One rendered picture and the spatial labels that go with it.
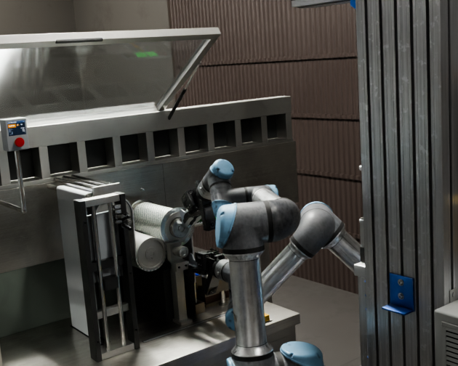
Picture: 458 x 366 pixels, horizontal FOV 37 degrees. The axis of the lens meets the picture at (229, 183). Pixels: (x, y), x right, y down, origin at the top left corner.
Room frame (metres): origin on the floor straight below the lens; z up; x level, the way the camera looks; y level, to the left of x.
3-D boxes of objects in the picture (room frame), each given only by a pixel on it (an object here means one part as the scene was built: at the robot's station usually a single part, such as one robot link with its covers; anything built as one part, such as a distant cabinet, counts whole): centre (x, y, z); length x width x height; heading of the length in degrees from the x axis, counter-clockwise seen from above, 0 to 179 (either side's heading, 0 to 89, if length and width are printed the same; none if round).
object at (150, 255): (2.53, 0.37, 1.17); 0.26 x 0.12 x 0.12; 36
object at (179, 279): (2.44, 0.21, 1.05); 0.06 x 0.05 x 0.31; 36
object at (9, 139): (2.19, 0.66, 1.66); 0.07 x 0.07 x 0.10; 37
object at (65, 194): (2.43, 0.56, 1.17); 0.34 x 0.05 x 0.54; 36
